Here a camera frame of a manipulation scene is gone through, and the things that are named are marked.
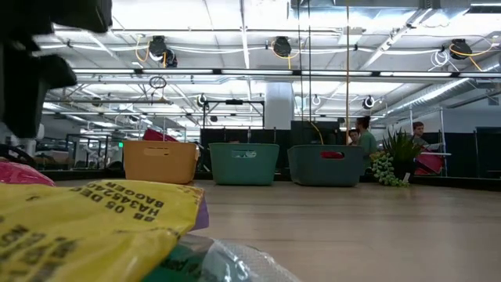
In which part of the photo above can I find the white metal rack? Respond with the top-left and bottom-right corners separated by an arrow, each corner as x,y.
409,107 -> 452,176

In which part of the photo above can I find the teal plastic basket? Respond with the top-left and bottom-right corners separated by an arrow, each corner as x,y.
207,142 -> 280,186

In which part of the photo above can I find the ceiling light strip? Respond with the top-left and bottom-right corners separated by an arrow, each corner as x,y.
72,67 -> 501,78

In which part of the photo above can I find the artificial succulent plant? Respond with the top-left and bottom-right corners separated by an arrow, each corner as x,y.
369,128 -> 426,188

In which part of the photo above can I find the black gantry frame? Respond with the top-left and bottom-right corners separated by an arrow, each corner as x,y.
201,99 -> 266,130

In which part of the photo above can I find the grey-blue plastic basket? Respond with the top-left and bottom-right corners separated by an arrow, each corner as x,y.
287,144 -> 366,187

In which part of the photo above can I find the red storage bin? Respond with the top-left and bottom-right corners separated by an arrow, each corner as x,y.
141,128 -> 180,143

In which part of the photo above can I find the black curved chair part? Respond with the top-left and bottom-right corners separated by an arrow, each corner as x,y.
0,143 -> 34,165

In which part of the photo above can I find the hanging cable loop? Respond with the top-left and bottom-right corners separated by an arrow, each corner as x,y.
148,75 -> 168,90

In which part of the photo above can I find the red plastic tub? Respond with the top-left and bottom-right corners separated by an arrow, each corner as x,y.
414,154 -> 445,176

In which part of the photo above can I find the white column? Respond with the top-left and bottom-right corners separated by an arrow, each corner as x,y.
265,81 -> 294,130

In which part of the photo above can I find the clear wrapper teal candy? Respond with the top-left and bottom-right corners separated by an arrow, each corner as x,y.
142,233 -> 301,282

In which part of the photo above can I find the yellow plastic basket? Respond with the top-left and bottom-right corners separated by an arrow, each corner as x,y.
123,139 -> 199,185

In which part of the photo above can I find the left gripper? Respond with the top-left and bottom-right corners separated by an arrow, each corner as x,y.
0,38 -> 78,139

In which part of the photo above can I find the ceiling air duct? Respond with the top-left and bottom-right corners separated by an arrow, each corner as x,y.
385,64 -> 501,115

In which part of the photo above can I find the yellow candy bag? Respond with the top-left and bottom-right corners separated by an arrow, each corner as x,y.
0,179 -> 211,282

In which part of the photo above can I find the black hanging cable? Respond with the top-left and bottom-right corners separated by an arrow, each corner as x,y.
307,0 -> 312,122
297,0 -> 302,122

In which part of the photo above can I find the black partition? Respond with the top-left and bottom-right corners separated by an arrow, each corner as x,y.
445,126 -> 501,179
198,120 -> 348,172

